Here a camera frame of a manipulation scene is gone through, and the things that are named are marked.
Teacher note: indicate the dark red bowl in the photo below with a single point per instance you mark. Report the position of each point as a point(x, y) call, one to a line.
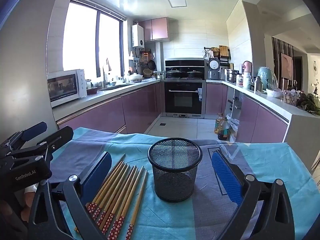
point(92, 91)

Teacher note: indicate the white kitchen countertop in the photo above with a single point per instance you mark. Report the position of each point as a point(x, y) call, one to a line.
point(95, 97)

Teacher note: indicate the wooden cutting board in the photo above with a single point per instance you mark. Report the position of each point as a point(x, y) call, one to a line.
point(224, 50)

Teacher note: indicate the steel thermos bottle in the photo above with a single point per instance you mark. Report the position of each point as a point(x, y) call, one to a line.
point(258, 85)

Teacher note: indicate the grey rice cooker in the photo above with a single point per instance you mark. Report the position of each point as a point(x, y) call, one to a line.
point(215, 68)

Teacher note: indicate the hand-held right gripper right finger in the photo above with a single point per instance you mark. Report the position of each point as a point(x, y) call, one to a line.
point(226, 180)

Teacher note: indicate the white water heater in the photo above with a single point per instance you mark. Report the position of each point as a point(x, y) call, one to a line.
point(138, 36)

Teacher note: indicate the pink framed painting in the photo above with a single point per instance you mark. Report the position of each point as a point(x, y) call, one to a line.
point(287, 66)

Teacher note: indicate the steel steamer pot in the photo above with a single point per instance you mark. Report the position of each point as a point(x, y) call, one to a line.
point(232, 76)

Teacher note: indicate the pink kettle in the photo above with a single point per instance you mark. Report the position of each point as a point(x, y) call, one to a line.
point(247, 66)

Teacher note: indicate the pink base cabinets short run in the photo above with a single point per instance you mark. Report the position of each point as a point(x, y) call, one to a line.
point(262, 122)

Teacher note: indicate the teal and grey tablecloth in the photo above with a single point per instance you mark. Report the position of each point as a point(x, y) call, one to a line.
point(175, 217)

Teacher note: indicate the pink base cabinets long run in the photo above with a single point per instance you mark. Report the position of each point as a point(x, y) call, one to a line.
point(107, 112)

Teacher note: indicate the black range hood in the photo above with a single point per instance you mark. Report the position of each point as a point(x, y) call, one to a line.
point(185, 63)

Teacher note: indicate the bundle of wooden chopsticks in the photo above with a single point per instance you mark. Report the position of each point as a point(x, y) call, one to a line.
point(117, 187)

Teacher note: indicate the hanging dark wok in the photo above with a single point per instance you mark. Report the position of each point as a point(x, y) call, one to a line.
point(152, 65)

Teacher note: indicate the clear plastic bag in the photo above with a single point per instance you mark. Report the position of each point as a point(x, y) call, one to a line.
point(233, 125)

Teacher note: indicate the pink cabinet beside oven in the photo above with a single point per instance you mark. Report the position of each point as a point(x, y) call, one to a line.
point(215, 98)

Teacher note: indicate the round wall clock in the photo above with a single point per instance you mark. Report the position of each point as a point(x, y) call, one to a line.
point(317, 66)

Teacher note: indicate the white bottle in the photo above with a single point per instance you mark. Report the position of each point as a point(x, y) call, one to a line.
point(247, 81)

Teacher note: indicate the white microwave oven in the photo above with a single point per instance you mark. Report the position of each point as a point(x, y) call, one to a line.
point(65, 87)

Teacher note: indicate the person's left hand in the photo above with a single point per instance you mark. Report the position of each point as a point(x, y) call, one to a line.
point(27, 210)

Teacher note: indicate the clear plastic food box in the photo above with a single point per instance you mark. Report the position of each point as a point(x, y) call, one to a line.
point(291, 98)

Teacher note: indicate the black mesh cup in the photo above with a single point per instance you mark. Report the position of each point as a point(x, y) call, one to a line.
point(175, 180)

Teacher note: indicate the steel sink faucet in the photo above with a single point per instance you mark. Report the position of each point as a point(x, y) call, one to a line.
point(105, 77)

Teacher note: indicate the green countertop appliance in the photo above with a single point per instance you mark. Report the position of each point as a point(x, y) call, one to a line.
point(266, 77)

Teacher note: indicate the black wall rack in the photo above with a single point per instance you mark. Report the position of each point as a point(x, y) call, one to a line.
point(217, 58)

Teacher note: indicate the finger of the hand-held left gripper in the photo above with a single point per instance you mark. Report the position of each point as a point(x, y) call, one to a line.
point(60, 136)
point(35, 130)

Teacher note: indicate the grey refrigerator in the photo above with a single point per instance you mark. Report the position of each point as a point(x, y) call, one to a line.
point(27, 55)

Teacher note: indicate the leafy green vegetables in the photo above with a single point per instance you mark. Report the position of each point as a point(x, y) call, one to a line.
point(310, 103)

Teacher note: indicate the yellow oil bottle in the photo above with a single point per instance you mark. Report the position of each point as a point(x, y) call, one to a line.
point(218, 126)

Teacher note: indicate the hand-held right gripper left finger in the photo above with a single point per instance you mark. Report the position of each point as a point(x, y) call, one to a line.
point(100, 175)

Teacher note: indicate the black lidded pot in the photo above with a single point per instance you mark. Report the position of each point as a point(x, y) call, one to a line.
point(173, 73)
point(194, 73)

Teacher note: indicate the kitchen window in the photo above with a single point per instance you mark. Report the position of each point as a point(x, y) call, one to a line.
point(82, 37)

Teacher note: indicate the black built-in oven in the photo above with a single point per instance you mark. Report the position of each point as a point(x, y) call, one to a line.
point(183, 97)

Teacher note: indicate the pink wall cabinet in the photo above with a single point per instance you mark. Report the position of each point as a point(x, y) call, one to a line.
point(156, 28)

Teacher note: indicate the white casserole pot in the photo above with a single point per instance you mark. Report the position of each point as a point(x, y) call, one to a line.
point(135, 78)

